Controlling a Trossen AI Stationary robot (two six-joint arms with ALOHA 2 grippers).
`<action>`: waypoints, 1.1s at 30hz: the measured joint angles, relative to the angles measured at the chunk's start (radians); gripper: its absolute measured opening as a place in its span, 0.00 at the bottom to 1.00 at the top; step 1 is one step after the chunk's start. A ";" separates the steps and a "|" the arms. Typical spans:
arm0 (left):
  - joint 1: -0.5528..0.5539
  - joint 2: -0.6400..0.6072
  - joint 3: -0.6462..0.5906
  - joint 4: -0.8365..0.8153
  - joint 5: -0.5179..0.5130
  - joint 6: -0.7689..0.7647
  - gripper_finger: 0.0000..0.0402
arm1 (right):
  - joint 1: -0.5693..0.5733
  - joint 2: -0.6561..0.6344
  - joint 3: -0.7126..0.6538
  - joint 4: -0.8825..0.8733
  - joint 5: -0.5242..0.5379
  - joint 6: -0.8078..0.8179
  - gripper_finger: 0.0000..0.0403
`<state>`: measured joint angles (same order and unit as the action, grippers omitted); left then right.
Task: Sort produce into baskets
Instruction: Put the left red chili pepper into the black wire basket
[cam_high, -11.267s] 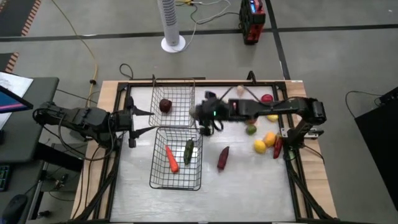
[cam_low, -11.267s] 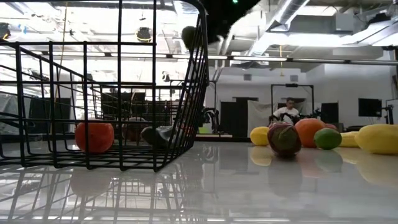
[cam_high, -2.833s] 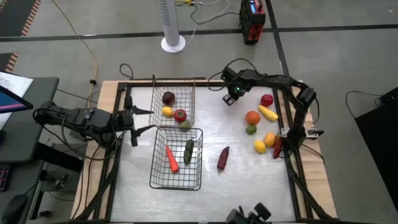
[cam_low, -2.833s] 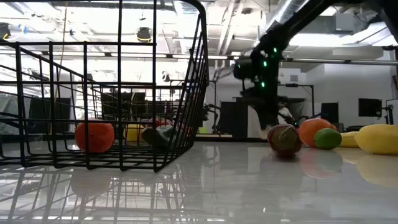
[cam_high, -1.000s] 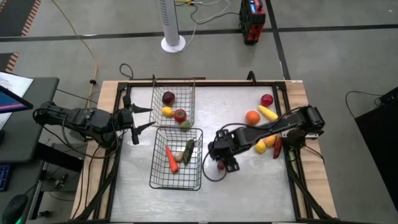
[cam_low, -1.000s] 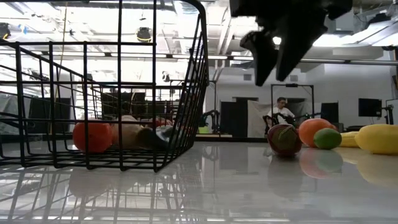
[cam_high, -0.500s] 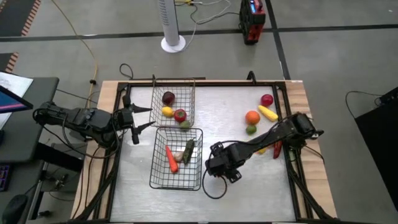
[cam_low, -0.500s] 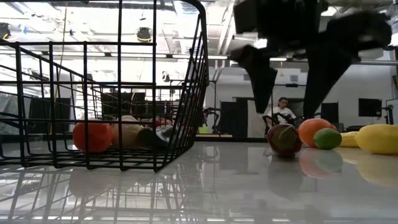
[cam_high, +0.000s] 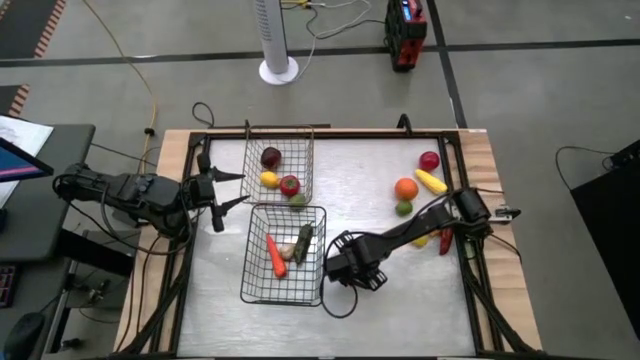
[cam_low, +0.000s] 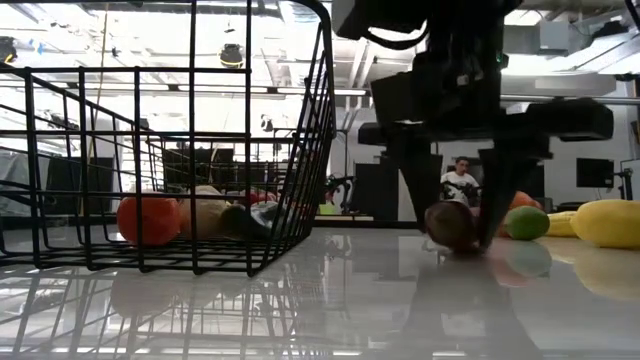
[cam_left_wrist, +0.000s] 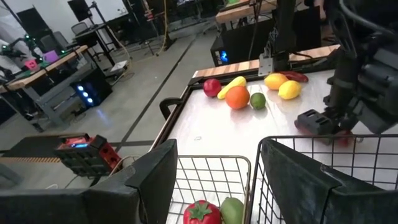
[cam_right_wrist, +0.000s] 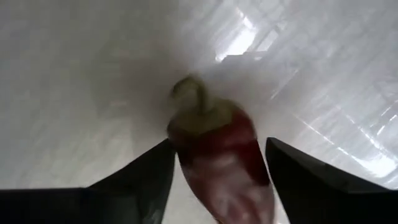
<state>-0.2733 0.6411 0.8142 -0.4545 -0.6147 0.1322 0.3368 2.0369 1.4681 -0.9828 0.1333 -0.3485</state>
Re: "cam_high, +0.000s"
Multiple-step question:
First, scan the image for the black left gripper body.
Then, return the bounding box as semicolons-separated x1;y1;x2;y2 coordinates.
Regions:
187;152;226;234

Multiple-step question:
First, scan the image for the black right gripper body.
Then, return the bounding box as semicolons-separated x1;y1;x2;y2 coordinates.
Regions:
324;230;389;292

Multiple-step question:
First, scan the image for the dark purple plum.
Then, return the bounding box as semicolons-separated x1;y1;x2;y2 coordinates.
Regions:
260;146;283;170

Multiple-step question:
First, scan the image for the red tomato with green stem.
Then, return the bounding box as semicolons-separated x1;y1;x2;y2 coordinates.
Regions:
278;174;302;198

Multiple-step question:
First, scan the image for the orange plastic carrot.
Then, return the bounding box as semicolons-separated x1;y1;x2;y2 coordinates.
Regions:
265;233;289;280

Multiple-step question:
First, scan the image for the orange plastic orange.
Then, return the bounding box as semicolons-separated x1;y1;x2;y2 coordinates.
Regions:
394;177;420;202

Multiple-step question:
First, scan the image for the bright red chili pepper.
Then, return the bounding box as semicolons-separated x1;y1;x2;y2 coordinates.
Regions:
438;227;455;257

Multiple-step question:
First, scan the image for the yellow corn cob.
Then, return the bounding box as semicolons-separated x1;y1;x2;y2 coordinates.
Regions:
414;168;449;196

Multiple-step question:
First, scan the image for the red apple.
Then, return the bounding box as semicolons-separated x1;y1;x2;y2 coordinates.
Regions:
418;150;441;173

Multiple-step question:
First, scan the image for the dark green cucumber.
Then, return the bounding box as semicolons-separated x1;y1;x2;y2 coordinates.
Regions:
292;221;315;266

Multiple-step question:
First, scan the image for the white tower fan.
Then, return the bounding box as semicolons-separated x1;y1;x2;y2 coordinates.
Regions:
252;0;300;86

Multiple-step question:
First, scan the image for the dark grey desk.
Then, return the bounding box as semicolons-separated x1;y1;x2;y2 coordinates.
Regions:
0;122;96;265

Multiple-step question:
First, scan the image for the white paper sheet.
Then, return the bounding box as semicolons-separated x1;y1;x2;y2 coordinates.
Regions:
0;114;55;209

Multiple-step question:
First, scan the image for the computer monitor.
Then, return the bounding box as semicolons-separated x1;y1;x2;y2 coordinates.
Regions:
0;137;55;184

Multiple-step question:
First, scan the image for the small black striped-edge floor mat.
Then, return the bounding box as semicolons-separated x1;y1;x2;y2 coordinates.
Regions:
0;83;31;119

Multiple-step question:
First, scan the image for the black keyboard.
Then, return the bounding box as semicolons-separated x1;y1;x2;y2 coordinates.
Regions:
0;264;21;309

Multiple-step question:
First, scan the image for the red and black power station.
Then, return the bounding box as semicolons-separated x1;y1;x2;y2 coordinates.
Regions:
383;0;429;74

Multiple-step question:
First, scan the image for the black computer mouse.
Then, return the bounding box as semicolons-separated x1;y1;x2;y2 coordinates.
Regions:
2;312;46;360

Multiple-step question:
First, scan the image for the large black striped-edge floor mat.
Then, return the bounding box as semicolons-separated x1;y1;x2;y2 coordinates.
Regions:
0;0;68;60

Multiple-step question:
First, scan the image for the large black box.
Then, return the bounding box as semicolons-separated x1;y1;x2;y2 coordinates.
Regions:
569;139;640;341

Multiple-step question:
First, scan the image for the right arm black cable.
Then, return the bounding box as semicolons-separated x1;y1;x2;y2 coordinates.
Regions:
319;277;360;320

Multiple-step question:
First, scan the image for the black looped cable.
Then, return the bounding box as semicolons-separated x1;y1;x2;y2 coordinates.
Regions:
191;101;216;129

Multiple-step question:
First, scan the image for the gold wire basket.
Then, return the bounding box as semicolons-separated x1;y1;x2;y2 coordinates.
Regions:
238;124;316;206

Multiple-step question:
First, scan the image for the black wire basket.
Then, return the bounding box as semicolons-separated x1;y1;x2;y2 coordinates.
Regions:
239;203;328;308

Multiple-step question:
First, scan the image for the yellow floor cable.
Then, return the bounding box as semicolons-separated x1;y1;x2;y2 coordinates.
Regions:
82;0;159;174

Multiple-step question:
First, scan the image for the black metal table frame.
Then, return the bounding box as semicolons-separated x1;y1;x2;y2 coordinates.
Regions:
119;127;539;360

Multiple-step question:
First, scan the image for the silver metal bracket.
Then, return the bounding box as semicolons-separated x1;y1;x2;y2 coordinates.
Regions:
492;204;522;224

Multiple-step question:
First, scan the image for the white fan cable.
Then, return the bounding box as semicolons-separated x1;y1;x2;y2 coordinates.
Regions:
279;0;374;84

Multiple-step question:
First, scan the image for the black cable of box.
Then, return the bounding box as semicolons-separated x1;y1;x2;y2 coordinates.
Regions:
554;144;617;192

